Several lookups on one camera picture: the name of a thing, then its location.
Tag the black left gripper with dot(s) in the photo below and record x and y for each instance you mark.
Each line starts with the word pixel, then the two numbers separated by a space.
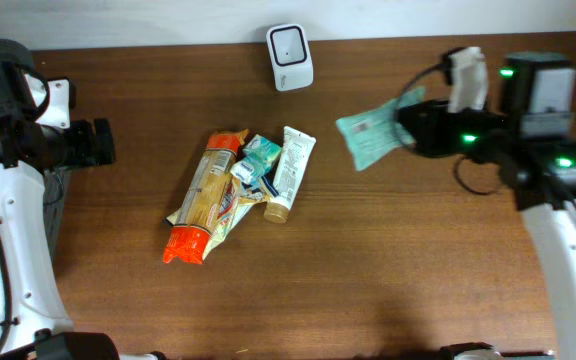
pixel 101 142

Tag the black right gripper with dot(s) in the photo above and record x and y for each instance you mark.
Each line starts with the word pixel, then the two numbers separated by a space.
pixel 408 128

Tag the teal snack packet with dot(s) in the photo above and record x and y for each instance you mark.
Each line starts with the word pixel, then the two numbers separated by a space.
pixel 371 135

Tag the white cream tube gold cap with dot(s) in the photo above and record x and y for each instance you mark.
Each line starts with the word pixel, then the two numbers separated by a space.
pixel 296 151

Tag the blue white tissue packet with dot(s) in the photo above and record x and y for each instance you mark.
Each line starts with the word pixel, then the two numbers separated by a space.
pixel 260 156

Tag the yellow wet wipes packet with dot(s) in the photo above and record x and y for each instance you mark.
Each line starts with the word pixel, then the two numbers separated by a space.
pixel 237 201

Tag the orange spaghetti packet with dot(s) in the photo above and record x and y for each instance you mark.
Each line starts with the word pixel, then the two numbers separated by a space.
pixel 198 215

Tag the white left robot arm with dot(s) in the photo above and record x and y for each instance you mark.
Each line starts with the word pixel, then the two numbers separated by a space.
pixel 35 324

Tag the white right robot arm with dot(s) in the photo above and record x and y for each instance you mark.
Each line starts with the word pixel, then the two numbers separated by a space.
pixel 528 139

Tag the white barcode scanner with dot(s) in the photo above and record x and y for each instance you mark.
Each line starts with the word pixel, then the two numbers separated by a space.
pixel 290 57

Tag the grey plastic basket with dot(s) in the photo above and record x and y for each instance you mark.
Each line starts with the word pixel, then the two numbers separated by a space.
pixel 30 204

